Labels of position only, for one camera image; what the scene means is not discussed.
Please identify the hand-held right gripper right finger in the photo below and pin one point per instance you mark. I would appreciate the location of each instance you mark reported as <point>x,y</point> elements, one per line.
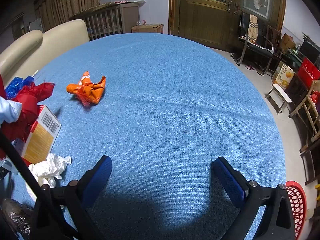
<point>230,180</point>

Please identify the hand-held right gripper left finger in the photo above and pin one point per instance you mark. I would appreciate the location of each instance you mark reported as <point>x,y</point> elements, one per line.
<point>98,177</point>

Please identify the red plastic basket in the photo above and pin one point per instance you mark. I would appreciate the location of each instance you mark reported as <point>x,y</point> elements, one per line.
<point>297,205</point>

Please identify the blue plastic bag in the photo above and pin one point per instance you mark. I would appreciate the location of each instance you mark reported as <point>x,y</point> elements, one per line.
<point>15,86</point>

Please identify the white crumpled tissue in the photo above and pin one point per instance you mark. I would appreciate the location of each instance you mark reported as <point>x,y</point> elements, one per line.
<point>47,170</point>

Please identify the orange and white carton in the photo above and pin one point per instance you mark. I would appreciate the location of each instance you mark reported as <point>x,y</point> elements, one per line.
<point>40,140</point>

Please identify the large dark wooden chair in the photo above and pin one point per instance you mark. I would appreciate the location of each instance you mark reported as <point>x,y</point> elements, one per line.
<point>311,155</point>

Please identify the orange crumpled wrapper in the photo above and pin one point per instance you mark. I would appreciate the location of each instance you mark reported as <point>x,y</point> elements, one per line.
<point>90,90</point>

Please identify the dark crumpled plastic bag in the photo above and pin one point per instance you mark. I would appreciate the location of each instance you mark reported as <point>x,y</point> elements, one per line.
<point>15,217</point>

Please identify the small white stool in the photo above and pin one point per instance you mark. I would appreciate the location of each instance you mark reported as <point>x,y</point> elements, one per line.
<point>280,92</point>

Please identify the red crumpled plastic bag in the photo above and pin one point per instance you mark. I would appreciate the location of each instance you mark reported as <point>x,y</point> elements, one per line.
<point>27,105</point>

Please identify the wicker chair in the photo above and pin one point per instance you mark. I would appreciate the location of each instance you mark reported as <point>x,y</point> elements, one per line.
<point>306,110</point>

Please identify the blue tablecloth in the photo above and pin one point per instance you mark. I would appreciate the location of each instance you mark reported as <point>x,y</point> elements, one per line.
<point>162,92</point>

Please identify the light blue cloth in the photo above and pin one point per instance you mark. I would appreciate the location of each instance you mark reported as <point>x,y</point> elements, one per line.
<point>8,110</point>

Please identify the dark wooden side table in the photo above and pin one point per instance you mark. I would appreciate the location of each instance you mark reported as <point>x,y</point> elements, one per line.
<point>297,90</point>

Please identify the yellow printed carton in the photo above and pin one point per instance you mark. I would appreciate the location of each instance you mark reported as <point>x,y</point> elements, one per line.
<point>282,75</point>

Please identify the small red plastic bag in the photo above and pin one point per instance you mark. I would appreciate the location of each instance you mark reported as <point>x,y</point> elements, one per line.
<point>315,97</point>

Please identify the red gift box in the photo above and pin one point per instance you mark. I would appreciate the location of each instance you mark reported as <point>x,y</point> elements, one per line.
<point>308,72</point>

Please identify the cream sofa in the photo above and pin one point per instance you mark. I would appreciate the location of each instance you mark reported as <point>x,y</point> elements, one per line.
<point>50,37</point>

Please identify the open brown cardboard box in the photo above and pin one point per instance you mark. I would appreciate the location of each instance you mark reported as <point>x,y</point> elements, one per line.
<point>287,41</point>

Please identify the small dark wooden chair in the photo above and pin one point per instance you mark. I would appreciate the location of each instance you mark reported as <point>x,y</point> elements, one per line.
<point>273,36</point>

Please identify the black monitor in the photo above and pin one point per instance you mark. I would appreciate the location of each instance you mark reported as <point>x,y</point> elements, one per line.
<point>308,48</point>

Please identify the striped towel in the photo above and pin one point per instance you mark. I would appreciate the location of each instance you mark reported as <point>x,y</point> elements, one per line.
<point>252,27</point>

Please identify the wooden crib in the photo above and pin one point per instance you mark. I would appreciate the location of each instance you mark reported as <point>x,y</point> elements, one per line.
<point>105,22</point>

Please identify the closed cardboard box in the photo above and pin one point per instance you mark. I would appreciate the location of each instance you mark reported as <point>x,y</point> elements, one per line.
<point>147,28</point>

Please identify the clear plastic bottle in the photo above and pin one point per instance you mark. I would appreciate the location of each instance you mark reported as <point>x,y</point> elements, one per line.
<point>141,22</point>

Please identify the wooden double door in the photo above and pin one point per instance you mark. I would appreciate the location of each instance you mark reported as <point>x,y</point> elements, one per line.
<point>200,17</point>

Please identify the beige curtain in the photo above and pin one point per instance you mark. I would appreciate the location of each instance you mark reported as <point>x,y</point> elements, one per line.
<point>70,0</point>

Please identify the black metal-frame chair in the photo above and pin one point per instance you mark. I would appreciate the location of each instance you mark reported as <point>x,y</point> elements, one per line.
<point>257,47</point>

